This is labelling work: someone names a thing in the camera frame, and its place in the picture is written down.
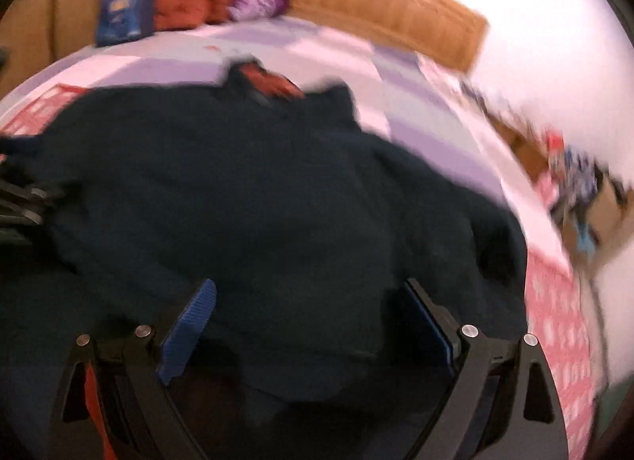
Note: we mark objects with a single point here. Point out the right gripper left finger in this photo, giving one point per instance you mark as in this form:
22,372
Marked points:
113,401

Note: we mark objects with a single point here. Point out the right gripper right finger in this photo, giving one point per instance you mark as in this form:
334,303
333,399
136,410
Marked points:
503,403

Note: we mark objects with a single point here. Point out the dark navy large jacket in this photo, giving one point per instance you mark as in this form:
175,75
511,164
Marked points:
308,225

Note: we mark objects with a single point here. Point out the red white checkered cloth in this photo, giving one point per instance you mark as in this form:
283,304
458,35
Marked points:
554,311

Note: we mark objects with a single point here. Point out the blue plastic toy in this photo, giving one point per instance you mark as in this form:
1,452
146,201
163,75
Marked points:
585,242

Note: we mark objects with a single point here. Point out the wooden wardrobe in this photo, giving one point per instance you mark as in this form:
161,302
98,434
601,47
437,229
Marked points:
36,33

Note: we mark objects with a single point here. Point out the wooden bedside table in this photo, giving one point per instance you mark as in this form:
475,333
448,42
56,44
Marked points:
514,130

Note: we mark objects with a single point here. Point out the purple pink patchwork bedsheet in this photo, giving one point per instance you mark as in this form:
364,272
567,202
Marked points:
402,96

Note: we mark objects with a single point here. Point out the purple patterned pillow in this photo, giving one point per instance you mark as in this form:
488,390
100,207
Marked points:
249,10

